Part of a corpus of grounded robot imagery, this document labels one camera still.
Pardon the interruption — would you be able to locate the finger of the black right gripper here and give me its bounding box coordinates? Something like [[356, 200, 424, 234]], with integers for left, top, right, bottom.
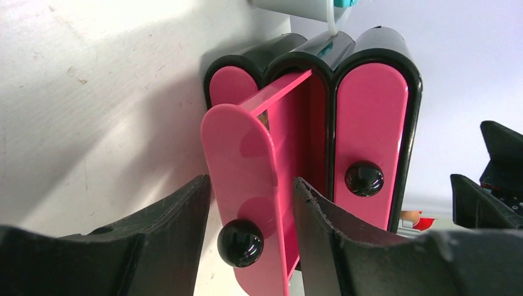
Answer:
[[450, 174, 522, 230], [480, 120, 522, 184]]

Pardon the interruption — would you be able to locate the black and pink storage organizer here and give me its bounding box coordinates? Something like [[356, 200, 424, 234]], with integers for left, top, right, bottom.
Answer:
[[200, 26, 422, 295]]

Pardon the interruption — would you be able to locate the white perforated plastic basket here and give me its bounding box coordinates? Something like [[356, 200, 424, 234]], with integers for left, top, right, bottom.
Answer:
[[252, 0, 358, 36]]

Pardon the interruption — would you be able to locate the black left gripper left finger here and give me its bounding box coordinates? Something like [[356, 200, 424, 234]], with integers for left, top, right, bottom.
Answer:
[[1, 175, 211, 295]]

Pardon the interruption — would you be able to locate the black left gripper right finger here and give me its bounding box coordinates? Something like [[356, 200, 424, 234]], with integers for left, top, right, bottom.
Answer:
[[292, 178, 522, 295]]

